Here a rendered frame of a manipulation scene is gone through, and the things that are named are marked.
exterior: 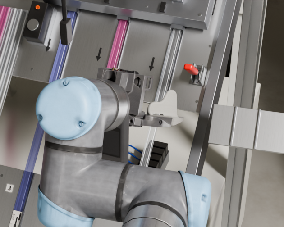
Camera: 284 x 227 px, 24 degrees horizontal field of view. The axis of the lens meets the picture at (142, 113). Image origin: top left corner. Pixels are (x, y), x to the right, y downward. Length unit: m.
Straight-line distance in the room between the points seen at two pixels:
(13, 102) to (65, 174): 1.09
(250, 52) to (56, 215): 0.70
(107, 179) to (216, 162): 0.88
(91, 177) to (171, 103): 0.29
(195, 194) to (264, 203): 1.69
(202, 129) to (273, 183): 1.38
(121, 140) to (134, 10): 0.35
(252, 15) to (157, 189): 0.66
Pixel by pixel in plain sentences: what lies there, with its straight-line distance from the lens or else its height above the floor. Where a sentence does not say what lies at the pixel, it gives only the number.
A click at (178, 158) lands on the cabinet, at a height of 0.62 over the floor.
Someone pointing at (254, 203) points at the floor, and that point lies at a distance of 2.47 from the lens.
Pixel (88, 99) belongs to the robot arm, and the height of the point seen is 1.24.
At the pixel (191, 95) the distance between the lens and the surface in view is 1.24.
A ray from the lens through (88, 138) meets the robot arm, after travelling 0.82.
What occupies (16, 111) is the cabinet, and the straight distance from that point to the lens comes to 1.86.
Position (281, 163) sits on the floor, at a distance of 2.66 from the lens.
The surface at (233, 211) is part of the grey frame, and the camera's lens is 1.68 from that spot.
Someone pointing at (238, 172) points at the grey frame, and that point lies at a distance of 1.60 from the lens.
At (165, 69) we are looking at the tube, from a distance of 1.25.
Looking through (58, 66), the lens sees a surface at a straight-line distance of 1.31.
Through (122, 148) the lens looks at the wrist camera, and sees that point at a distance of 0.98.
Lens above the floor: 1.69
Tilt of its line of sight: 36 degrees down
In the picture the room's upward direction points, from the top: straight up
